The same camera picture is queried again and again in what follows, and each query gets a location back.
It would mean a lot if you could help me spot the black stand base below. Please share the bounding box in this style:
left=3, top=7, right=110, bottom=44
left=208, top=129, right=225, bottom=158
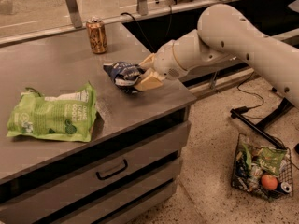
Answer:
left=231, top=98, right=294, bottom=150

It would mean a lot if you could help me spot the green snack bag in basket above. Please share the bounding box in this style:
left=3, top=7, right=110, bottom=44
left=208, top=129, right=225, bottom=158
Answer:
left=258, top=147, right=287, bottom=177

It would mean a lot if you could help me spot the blue chip bag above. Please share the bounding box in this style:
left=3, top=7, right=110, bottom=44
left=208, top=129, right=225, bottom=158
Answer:
left=103, top=61, right=145, bottom=94

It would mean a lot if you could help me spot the green chip bag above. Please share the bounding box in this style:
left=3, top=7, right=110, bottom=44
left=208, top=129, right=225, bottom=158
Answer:
left=7, top=83, right=97, bottom=142

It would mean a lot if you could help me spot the orange soda can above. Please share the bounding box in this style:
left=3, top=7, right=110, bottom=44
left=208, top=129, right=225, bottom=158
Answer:
left=86, top=16, right=107, bottom=54

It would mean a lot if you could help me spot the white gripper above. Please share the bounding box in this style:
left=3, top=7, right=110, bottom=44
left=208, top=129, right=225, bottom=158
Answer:
left=135, top=40, right=179, bottom=91

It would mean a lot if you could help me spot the grey top drawer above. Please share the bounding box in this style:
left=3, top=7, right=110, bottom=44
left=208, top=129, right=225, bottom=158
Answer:
left=1, top=121, right=190, bottom=224

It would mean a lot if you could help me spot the grey drawer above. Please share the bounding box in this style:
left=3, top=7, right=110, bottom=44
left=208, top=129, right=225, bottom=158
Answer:
left=51, top=158, right=182, bottom=224
left=1, top=121, right=190, bottom=224

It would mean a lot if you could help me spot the orange fruit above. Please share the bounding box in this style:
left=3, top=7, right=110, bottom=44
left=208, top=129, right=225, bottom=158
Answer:
left=261, top=175, right=278, bottom=190

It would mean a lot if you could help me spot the blue can in basket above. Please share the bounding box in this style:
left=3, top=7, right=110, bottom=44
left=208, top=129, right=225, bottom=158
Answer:
left=277, top=182, right=292, bottom=194

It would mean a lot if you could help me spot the grey lower drawer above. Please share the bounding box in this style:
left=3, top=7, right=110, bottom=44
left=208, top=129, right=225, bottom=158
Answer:
left=51, top=158, right=182, bottom=224

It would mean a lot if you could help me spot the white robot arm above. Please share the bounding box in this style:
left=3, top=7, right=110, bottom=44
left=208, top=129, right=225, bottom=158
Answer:
left=134, top=4, right=299, bottom=107

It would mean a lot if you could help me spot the black drawer handle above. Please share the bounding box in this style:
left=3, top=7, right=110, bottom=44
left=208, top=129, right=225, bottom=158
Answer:
left=95, top=159, right=128, bottom=181

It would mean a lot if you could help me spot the black cable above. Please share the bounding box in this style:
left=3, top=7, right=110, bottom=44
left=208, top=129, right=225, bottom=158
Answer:
left=120, top=5, right=173, bottom=54

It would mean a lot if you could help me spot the black wire basket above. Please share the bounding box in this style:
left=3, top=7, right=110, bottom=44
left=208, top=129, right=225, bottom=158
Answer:
left=231, top=133, right=293, bottom=202

